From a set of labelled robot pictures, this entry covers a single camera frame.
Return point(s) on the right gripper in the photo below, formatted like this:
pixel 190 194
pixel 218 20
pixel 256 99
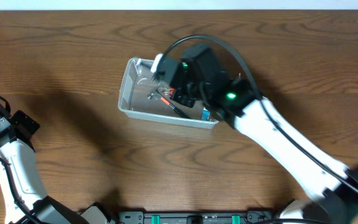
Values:
pixel 180 98

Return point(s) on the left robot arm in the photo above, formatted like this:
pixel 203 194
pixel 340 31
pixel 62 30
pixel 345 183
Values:
pixel 25 197

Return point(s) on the clear plastic container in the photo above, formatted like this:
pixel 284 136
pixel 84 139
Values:
pixel 137 84

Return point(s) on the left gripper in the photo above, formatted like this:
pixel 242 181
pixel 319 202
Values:
pixel 23 122

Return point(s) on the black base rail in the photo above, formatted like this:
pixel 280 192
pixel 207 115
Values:
pixel 137 217

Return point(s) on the blue white cardboard box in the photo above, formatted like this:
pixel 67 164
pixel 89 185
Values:
pixel 205 115

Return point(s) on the small hammer black orange handle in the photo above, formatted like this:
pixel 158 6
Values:
pixel 178 111

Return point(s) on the orange handled pliers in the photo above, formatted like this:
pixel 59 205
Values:
pixel 165 91

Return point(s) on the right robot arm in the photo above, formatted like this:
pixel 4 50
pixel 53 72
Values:
pixel 331 186

